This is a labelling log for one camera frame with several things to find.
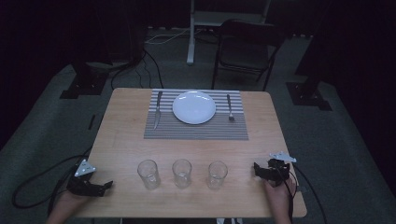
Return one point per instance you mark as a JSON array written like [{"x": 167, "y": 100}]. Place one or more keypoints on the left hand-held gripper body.
[{"x": 81, "y": 184}]

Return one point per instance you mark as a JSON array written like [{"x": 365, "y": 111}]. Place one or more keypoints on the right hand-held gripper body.
[{"x": 278, "y": 169}]

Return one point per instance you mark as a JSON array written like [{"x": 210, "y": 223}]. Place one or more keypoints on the person's left hand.
[{"x": 67, "y": 205}]

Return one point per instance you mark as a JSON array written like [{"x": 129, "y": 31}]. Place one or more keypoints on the person's right hand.
[{"x": 279, "y": 200}]

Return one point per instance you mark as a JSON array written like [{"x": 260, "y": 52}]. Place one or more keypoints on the clear drinking glass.
[
  {"x": 217, "y": 174},
  {"x": 182, "y": 173},
  {"x": 149, "y": 174}
]

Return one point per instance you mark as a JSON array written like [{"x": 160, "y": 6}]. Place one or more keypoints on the small black bar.
[{"x": 91, "y": 122}]

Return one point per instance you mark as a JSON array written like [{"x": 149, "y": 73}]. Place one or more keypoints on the silver fork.
[{"x": 230, "y": 107}]

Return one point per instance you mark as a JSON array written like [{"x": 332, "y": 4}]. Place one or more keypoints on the striped grey placemat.
[{"x": 193, "y": 132}]

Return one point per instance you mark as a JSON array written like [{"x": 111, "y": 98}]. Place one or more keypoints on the black stand base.
[
  {"x": 306, "y": 93},
  {"x": 84, "y": 84}
]

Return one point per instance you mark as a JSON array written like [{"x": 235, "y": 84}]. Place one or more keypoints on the white round plate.
[{"x": 194, "y": 107}]

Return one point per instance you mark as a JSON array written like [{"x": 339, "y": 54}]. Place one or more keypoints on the silver table knife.
[{"x": 158, "y": 109}]

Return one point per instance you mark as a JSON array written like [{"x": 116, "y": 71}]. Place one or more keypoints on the black folding chair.
[{"x": 246, "y": 49}]

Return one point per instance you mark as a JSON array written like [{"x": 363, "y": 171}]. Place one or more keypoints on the white metal stand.
[{"x": 199, "y": 18}]

